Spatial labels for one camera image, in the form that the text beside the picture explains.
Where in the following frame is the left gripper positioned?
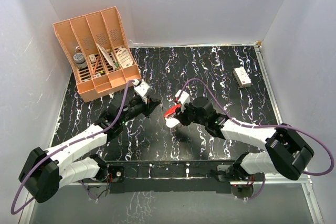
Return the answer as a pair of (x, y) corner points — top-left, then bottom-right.
(120, 95), (161, 125)

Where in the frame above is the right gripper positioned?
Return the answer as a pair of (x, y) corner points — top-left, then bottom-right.
(174, 101), (207, 126)

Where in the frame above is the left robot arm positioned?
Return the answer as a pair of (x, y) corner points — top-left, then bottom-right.
(18, 95), (161, 203)

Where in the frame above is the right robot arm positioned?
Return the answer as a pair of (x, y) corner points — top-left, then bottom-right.
(173, 97), (314, 180)

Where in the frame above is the white blister pack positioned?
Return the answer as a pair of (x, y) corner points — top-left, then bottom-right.
(116, 47), (133, 68)

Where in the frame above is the white paper packet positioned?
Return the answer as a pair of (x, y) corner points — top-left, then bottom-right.
(96, 43), (119, 70)

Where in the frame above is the orange pencil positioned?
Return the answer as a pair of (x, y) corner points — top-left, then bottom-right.
(92, 55), (101, 75)

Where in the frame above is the small white cardboard box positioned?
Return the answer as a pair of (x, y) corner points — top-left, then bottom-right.
(233, 67), (251, 88)

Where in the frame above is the small white card box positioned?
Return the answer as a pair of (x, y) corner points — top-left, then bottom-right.
(89, 54), (97, 63)

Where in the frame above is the orange plastic desk organizer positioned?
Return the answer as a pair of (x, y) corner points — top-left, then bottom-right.
(53, 7), (141, 102)

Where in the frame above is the round grey tin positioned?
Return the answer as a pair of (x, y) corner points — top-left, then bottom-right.
(73, 52), (87, 69)

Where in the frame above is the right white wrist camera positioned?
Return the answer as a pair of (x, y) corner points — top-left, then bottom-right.
(175, 90), (190, 104)

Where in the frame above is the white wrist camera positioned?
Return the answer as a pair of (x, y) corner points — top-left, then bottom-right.
(175, 90), (190, 104)
(133, 79), (151, 104)

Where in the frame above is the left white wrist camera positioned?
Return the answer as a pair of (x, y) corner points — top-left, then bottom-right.
(133, 79), (151, 104)

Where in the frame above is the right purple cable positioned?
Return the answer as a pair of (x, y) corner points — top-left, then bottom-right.
(180, 78), (334, 200)

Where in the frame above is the purple cable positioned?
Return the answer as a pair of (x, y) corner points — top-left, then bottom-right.
(10, 78), (139, 215)
(180, 78), (334, 200)

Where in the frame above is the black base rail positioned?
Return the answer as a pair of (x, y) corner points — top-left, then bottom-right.
(78, 159), (266, 195)

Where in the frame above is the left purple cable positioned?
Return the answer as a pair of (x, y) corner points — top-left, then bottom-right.
(10, 78), (139, 215)

